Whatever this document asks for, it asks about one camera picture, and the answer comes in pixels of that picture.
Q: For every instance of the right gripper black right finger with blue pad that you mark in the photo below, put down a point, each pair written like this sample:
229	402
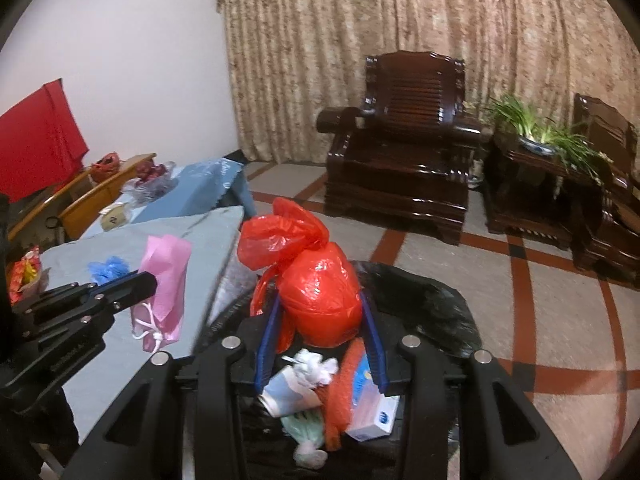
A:
501	434

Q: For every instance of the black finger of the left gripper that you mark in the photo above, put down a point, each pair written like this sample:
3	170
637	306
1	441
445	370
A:
57	343

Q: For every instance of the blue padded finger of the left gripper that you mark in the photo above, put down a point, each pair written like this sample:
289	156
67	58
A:
125	290

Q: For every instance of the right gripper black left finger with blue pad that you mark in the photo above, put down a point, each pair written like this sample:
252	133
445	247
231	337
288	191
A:
179	418

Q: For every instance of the blue plastic bag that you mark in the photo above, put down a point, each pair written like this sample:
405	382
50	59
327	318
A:
109	270

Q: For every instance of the pink face mask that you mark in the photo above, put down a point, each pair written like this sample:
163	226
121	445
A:
157	321

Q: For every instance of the white cardboard box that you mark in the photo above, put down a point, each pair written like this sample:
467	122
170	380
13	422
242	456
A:
373	414

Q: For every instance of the red plastic bag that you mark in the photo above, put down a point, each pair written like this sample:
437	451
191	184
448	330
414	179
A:
317	285

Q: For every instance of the white tissue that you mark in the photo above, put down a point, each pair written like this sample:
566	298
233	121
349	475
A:
311	369

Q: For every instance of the green white trash wad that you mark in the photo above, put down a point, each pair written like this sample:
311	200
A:
307	429

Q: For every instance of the black trash bag bin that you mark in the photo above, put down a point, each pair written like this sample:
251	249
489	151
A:
428	308

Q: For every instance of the snack dish with red wrappers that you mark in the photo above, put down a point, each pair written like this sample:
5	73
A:
26	277

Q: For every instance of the tissue box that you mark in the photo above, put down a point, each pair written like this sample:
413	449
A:
115	215

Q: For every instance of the glass fruit bowl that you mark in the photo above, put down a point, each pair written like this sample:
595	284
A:
142	193

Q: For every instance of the orange mesh net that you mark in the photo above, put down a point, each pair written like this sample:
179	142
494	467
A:
336	398

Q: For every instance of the red bag on cabinet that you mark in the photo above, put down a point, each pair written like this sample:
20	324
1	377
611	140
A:
105	168

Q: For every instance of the red apple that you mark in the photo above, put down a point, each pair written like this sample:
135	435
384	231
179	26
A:
148	171

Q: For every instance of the red cloth cover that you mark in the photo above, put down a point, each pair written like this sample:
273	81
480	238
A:
41	144

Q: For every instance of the blue table cover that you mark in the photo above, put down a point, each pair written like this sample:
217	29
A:
201	187

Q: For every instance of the dark wooden side table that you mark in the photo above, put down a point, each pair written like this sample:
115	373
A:
529	193

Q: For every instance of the dark wooden armchair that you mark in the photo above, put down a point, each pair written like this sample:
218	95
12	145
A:
406	153
606	214

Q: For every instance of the potted green plant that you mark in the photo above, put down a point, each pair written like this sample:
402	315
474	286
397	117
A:
518	124

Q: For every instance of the beige patterned curtain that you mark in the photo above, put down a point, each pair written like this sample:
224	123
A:
291	59

